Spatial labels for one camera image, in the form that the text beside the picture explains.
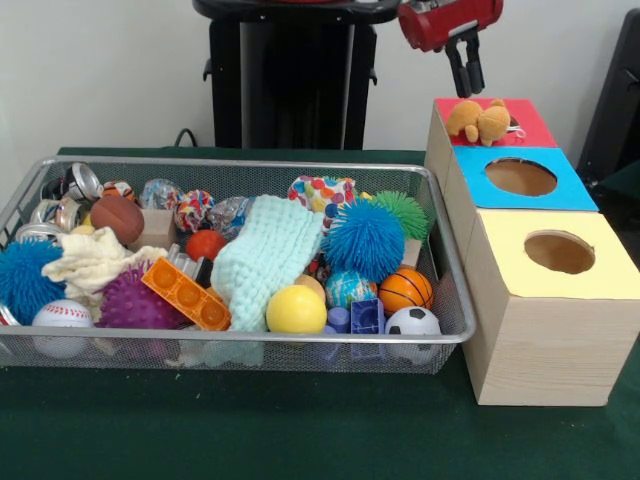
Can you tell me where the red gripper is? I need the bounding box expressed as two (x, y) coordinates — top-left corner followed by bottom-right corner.
(398, 0), (505, 99)

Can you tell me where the brown monkey plush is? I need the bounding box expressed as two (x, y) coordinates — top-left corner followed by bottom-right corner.
(445, 98), (527, 148)

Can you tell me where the green fuzzy ball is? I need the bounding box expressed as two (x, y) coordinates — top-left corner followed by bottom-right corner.
(372, 190), (431, 245)

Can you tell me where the blue fuzzy ball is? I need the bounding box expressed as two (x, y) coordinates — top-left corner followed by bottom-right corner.
(0, 237), (67, 326)
(322, 198), (406, 285)

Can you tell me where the wooden box with three holes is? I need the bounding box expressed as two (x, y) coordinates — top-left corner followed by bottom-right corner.
(424, 97), (640, 407)

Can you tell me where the shallow clear mesh bin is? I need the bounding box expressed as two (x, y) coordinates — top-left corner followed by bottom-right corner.
(0, 154), (477, 375)

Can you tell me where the black upright panel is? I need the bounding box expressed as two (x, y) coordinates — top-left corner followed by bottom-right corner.
(575, 7), (640, 176)

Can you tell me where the dark green table cloth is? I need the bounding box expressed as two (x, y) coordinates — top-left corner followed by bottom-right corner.
(597, 159), (640, 201)
(0, 145), (640, 480)

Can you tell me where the small orange basketball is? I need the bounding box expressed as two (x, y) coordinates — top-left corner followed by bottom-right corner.
(377, 268), (435, 317)

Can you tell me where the black and white soccer ball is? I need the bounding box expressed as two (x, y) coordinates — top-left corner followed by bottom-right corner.
(384, 305), (444, 364)

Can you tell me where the mint green knitted cloth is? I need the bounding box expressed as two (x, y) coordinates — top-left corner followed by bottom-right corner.
(209, 194), (326, 332)

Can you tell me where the yellow ball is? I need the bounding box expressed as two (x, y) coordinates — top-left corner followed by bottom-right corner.
(265, 285), (329, 335)

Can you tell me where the multicoloured knotted fabric toy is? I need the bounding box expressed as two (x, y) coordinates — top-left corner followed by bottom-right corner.
(174, 189), (216, 232)

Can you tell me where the orange plastic block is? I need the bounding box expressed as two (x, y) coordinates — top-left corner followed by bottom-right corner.
(140, 257), (233, 332)

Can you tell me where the brown toy football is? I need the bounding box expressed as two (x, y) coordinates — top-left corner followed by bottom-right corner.
(89, 194), (146, 246)

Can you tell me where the purple spiky ball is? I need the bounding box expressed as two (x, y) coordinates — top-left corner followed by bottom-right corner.
(94, 262), (187, 330)

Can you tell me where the white baseball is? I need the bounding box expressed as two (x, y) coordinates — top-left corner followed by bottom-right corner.
(31, 299), (95, 359)

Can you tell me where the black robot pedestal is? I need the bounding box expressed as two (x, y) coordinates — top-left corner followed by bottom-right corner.
(192, 0), (404, 150)

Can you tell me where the black cable loop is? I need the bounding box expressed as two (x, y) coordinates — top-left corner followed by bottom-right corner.
(172, 127), (200, 149)

